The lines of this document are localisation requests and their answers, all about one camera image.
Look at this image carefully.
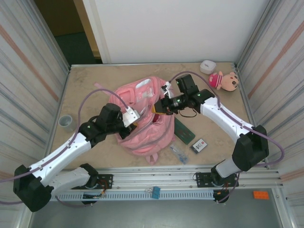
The pink school backpack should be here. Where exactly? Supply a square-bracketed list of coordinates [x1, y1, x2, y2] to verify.
[94, 76, 177, 167]

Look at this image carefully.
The green pencil case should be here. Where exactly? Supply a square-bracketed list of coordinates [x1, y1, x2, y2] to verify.
[174, 118, 196, 145]

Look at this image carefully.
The clear plastic pen pack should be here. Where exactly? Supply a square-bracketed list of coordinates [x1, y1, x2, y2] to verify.
[169, 142, 190, 165]

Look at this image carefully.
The black white card pack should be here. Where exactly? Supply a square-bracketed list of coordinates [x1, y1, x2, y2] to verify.
[190, 138, 208, 155]

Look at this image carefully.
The small white case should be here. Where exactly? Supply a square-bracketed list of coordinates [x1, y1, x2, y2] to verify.
[199, 60, 216, 75]

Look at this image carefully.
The grey plastic cup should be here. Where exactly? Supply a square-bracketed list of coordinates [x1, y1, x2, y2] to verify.
[58, 114, 76, 133]

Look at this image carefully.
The plush doll pink outfit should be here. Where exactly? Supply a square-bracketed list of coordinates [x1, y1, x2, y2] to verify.
[208, 70, 239, 93]

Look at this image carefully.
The blue binder clip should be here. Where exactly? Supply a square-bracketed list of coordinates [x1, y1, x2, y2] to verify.
[145, 186, 162, 200]

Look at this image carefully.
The orange toy brick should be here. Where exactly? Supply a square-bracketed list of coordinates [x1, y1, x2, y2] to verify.
[253, 190, 270, 200]

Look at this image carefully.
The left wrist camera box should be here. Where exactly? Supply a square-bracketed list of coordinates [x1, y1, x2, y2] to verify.
[122, 108, 141, 128]

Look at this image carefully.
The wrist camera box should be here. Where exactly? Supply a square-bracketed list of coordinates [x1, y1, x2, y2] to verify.
[122, 108, 141, 128]
[161, 80, 175, 98]

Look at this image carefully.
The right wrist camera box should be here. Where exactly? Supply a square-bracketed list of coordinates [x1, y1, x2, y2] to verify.
[161, 80, 175, 98]

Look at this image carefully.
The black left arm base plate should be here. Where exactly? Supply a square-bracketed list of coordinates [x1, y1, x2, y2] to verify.
[95, 174, 114, 190]

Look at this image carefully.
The aluminium rail frame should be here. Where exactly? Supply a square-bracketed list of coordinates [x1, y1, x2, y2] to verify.
[26, 166, 285, 191]

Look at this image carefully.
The slotted grey cable duct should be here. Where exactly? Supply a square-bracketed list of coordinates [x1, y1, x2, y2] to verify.
[54, 191, 214, 201]

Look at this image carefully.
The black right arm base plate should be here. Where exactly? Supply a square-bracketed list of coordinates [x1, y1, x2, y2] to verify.
[195, 172, 239, 189]

